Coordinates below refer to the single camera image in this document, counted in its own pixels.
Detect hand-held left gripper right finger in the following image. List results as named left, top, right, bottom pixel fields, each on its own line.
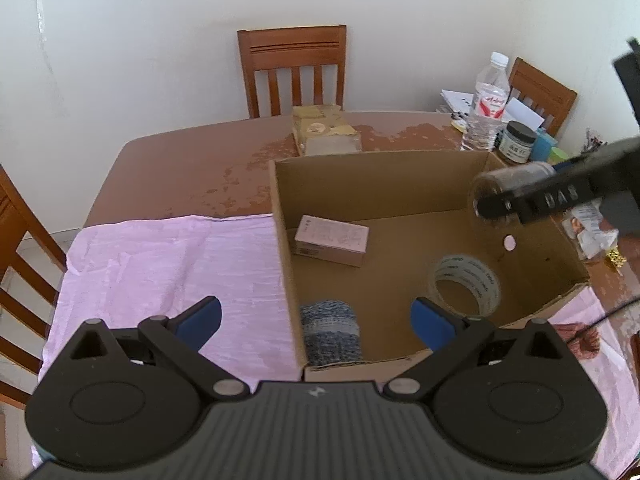
left=382, top=297, right=571, bottom=403

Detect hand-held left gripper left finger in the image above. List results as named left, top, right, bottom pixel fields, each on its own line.
left=67, top=296, right=251, bottom=402

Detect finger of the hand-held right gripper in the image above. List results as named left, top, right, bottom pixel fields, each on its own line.
left=474, top=159, right=601, bottom=225

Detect glass jar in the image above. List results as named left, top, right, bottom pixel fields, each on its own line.
left=467, top=161, right=557, bottom=231

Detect pink knitted roll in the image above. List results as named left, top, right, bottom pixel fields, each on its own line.
left=555, top=322, right=601, bottom=361

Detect large cardboard box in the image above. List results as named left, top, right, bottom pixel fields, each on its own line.
left=269, top=149, right=591, bottom=382

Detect bundle of pens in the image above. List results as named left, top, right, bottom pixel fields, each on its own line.
left=580, top=129, right=608, bottom=156

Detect blue container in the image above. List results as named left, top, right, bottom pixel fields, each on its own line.
left=530, top=130, right=557, bottom=162

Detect clear plastic packet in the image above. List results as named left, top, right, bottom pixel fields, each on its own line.
left=565, top=200, right=621, bottom=263

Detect dark jar with black lid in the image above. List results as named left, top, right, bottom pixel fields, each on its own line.
left=498, top=121, right=537, bottom=165

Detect pink cloth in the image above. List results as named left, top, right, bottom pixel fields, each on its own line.
left=31, top=214, right=640, bottom=480

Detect clear tape roll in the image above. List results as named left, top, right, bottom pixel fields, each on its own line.
left=429, top=254, right=501, bottom=318

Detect blue knitted roll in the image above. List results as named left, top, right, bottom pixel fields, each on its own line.
left=299, top=300, right=363, bottom=367

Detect wooden chair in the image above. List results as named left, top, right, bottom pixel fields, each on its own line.
left=507, top=57, right=578, bottom=138
left=0, top=165, right=68, bottom=406
left=237, top=24, right=347, bottom=120

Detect clear water bottle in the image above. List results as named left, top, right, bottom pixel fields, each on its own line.
left=460, top=51, right=511, bottom=152

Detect small pink box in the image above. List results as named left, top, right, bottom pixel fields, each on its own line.
left=294, top=215, right=370, bottom=268

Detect white papers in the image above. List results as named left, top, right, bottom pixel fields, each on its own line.
left=440, top=89, right=476, bottom=116

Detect small taped cardboard box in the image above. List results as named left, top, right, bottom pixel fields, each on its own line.
left=291, top=104, right=363, bottom=157

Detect black cable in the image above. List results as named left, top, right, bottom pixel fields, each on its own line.
left=565, top=296, right=640, bottom=341

